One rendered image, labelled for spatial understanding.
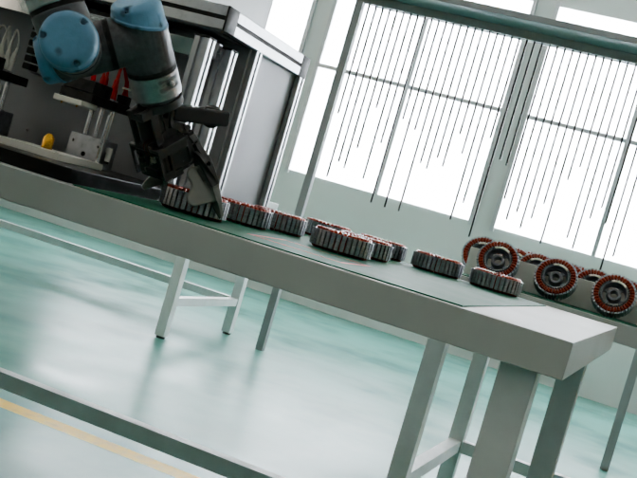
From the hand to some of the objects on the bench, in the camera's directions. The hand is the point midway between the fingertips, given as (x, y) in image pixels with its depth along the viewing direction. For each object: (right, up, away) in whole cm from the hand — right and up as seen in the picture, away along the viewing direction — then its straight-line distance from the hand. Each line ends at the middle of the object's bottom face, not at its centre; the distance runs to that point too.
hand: (196, 204), depth 175 cm
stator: (-1, -2, 0) cm, 2 cm away
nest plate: (-28, +9, +15) cm, 33 cm away
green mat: (+26, -9, +20) cm, 34 cm away
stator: (+23, -8, +14) cm, 28 cm away
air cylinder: (-24, +8, +29) cm, 38 cm away
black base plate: (-40, +10, +20) cm, 46 cm away
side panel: (+2, -1, +46) cm, 47 cm away
